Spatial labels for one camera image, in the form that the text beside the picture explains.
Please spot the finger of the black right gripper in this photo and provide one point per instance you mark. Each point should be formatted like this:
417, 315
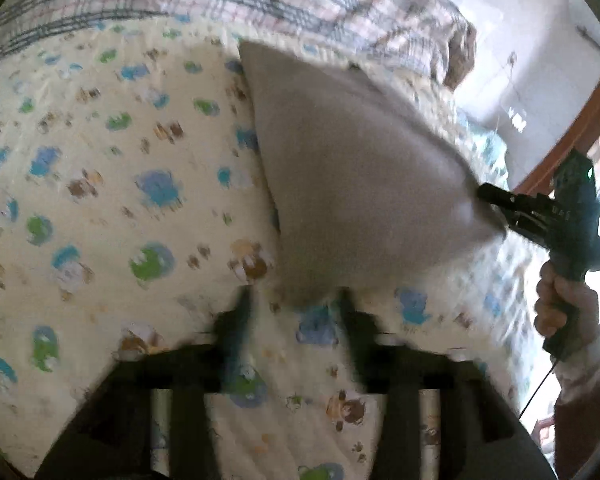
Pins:
497, 197

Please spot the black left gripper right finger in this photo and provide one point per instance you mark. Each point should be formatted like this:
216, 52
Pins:
442, 418

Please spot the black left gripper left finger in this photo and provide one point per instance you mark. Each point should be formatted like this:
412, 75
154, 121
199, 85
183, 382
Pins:
110, 436

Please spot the beige knitted sweater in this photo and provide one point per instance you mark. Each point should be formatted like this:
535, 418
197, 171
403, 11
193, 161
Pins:
367, 194

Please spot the person's right hand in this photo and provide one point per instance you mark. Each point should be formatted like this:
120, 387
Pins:
554, 290

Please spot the floral patterned sleeve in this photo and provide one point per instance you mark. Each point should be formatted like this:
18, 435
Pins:
577, 409

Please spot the yellow cartoon bear quilt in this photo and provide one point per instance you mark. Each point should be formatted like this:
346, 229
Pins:
132, 205

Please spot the plaid pillow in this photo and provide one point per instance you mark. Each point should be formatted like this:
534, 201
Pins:
430, 37

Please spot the wooden door frame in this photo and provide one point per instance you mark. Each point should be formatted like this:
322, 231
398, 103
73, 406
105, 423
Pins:
581, 135

